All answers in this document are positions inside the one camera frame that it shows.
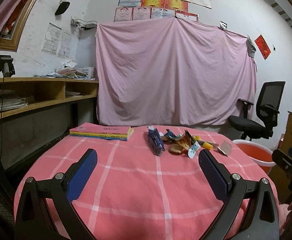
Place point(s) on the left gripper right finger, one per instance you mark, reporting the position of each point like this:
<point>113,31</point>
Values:
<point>260,220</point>

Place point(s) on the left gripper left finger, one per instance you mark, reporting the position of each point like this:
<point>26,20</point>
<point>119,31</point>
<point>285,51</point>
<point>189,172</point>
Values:
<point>34,220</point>

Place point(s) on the yellow plastic cap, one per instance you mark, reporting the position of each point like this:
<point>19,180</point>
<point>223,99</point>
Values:
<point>197,137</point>
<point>207,145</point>

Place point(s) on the white green paper strip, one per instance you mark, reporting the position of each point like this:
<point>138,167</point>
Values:
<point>193,150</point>

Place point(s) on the white paper wrapper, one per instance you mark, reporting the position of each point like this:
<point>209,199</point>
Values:
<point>225,148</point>

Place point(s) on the blue green snack wrapper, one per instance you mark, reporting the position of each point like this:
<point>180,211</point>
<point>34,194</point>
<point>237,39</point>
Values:
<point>169,136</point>

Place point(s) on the red plastic trash bucket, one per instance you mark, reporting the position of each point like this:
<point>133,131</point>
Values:
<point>261,155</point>

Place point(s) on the wooden cabinet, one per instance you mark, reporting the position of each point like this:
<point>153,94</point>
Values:
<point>277,175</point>

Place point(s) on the black office chair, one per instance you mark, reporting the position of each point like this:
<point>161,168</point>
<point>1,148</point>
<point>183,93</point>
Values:
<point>267,111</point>

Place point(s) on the pink checked tablecloth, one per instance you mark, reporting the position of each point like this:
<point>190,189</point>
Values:
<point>135,194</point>

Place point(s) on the pink top book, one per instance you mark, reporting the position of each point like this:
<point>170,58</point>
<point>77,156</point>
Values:
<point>90,128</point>

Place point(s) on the yellow blue bottom book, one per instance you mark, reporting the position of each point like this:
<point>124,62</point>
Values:
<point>103,136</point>

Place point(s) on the large pink hanging sheet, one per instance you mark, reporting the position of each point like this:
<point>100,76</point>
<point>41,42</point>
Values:
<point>169,71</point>

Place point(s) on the stack of papers on shelf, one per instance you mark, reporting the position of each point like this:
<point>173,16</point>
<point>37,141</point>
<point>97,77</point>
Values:
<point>71,70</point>

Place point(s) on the wooden framed mirror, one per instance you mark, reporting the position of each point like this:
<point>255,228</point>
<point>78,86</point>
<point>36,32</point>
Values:
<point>13,16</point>

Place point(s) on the red wall paper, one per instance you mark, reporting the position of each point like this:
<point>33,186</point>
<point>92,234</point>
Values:
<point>263,47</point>

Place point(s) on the wooden wall shelf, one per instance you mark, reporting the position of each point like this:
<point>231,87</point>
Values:
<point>46,92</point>

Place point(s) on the wall calendar sheets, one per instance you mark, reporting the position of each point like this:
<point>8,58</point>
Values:
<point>57,41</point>

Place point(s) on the wire wall rack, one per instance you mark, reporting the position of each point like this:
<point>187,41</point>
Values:
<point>83,25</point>

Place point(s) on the black wall brush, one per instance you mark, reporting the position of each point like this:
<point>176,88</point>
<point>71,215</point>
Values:
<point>63,6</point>

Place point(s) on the certificates on wall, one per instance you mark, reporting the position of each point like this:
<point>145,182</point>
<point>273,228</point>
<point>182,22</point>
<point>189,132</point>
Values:
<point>131,10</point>

